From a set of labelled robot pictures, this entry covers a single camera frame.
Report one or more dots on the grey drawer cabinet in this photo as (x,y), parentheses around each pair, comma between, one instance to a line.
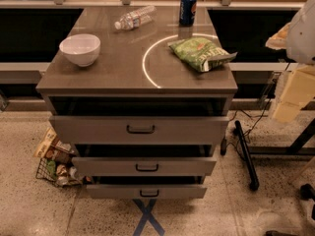
(137,75)

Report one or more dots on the white ceramic bowl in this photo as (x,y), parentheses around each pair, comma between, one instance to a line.
(81,49)

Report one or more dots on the blue soda can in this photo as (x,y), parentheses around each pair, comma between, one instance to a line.
(187,12)

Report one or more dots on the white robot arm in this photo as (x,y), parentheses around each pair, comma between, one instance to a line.
(300,41)

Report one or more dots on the blue tape cross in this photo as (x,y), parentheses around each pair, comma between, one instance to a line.
(147,217)

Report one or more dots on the top grey drawer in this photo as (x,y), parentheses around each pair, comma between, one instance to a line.
(91,130)

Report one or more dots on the wire basket with snacks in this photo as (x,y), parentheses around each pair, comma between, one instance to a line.
(55,161)

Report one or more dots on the green jalapeno chip bag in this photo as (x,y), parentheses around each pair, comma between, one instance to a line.
(200,53)

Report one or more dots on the black table leg frame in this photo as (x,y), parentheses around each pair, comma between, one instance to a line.
(297,148)

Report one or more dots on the bottom grey drawer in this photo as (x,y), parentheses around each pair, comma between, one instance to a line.
(146,191)

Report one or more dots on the middle grey drawer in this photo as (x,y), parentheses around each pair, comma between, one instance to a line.
(144,166)

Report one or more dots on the clear plastic water bottle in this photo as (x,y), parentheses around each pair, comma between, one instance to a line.
(136,18)

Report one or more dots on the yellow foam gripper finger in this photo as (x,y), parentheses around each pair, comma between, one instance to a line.
(297,92)

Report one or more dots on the grey drawer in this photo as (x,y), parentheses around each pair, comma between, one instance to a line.
(146,191)
(91,130)
(144,166)

